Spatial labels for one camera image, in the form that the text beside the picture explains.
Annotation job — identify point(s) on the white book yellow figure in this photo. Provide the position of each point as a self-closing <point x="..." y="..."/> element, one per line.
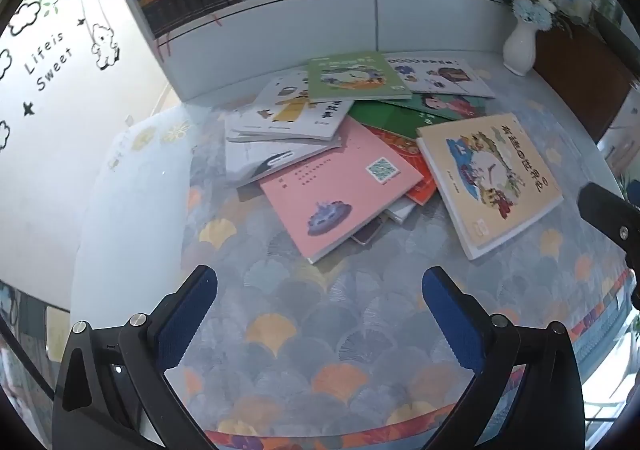
<point x="290" y="110"/>

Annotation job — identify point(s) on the white vase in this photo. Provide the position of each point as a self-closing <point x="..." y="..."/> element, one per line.
<point x="520" y="48"/>

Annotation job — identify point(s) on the cream illustrated book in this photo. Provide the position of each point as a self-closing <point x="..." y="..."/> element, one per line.
<point x="490" y="180"/>

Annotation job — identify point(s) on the white book black stripe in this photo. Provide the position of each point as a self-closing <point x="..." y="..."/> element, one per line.
<point x="250" y="163"/>

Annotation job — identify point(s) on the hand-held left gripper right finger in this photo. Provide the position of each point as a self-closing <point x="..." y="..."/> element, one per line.
<point x="452" y="320"/>

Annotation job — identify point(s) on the white book colourful figures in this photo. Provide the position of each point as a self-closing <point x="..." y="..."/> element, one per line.
<point x="450" y="75"/>

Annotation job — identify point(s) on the light green illustrated book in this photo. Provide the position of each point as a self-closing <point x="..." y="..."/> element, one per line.
<point x="350" y="80"/>

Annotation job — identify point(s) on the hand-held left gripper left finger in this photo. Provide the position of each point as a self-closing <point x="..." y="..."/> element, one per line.
<point x="187" y="317"/>

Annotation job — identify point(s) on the dark green illustrated book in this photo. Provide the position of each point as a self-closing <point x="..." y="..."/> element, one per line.
<point x="450" y="105"/>

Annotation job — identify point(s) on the red book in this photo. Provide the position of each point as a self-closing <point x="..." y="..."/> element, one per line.
<point x="422" y="190"/>

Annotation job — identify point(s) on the brown wooden cabinet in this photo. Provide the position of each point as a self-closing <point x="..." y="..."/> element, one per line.
<point x="585" y="80"/>

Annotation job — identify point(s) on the white bookshelf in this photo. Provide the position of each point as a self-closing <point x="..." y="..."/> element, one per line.
<point x="300" y="15"/>

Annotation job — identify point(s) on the pink book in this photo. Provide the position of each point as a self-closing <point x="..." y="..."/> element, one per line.
<point x="330" y="190"/>

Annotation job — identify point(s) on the plain green book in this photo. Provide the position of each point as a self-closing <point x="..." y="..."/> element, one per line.
<point x="385" y="118"/>

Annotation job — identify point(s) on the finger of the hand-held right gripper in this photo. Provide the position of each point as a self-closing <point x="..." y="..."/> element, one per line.
<point x="610" y="217"/>

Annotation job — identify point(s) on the patterned tablecloth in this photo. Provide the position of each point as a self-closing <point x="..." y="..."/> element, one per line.
<point x="325" y="330"/>

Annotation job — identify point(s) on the white thin book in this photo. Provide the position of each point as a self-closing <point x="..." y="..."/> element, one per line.
<point x="400" y="210"/>

